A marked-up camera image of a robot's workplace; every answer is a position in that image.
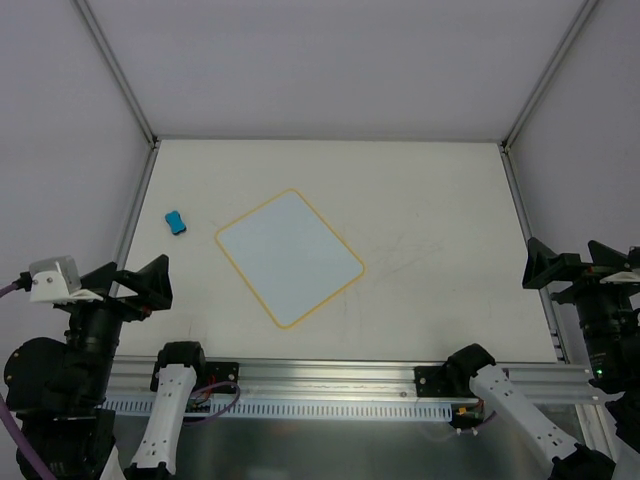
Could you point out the yellow framed whiteboard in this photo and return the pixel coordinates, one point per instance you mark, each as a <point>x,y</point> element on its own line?
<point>289,257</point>

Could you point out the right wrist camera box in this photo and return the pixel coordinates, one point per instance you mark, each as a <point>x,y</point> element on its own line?
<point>629,274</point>

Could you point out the white slotted cable duct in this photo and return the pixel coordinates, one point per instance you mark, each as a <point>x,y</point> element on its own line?
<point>260,408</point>

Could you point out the aluminium mounting rail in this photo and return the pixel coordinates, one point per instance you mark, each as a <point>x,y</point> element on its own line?
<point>389,381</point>

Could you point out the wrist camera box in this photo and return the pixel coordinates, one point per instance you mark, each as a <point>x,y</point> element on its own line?
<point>629,274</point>
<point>57,281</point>

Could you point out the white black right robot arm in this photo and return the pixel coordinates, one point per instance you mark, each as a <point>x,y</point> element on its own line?
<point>611,338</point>

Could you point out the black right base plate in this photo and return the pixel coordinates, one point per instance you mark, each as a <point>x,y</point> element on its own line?
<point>435,383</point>

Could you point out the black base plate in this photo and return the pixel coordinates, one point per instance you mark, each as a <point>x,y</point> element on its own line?
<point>215,372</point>
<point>435,383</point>

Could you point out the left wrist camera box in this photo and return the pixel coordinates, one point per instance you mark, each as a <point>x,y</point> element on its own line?
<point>57,281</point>

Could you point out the right table edge rail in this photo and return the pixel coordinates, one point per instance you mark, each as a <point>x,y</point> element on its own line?
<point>525,225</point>

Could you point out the aluminium frame post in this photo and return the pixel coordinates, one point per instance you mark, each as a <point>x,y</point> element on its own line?
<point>552,67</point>
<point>103,45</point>

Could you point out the left aluminium frame post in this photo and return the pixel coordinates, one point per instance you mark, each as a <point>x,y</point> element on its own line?
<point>103,45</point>

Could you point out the left table edge rail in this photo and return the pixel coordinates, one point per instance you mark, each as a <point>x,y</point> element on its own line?
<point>134,210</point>

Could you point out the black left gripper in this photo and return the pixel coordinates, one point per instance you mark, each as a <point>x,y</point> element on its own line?
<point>122,296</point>

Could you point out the blue whiteboard eraser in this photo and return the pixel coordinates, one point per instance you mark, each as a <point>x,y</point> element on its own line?
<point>175,223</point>

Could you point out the right aluminium frame post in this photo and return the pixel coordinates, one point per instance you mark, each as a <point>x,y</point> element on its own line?
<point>552,67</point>

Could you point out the table edge rail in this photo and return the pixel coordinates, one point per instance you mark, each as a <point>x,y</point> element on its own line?
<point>525,225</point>
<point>134,210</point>

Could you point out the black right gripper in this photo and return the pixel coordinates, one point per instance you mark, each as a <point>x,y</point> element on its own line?
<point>576,271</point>

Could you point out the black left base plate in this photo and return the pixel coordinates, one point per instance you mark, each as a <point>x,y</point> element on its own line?
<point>215,372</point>

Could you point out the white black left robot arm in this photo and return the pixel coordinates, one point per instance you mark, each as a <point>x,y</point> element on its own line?
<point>54,409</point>

